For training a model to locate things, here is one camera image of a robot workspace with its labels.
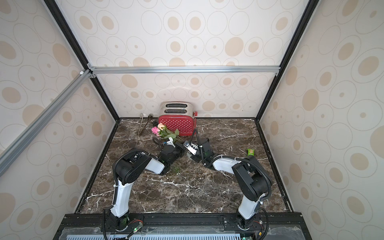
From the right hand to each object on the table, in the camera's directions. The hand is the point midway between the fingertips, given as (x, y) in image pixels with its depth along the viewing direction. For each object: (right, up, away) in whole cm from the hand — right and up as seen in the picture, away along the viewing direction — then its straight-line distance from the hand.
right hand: (199, 146), depth 95 cm
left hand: (-4, +4, -3) cm, 6 cm away
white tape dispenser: (-4, +1, -15) cm, 16 cm away
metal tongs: (-46, +22, +26) cm, 57 cm away
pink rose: (-29, +10, +2) cm, 30 cm away
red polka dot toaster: (-14, +21, +6) cm, 26 cm away
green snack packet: (+34, -4, +5) cm, 35 cm away
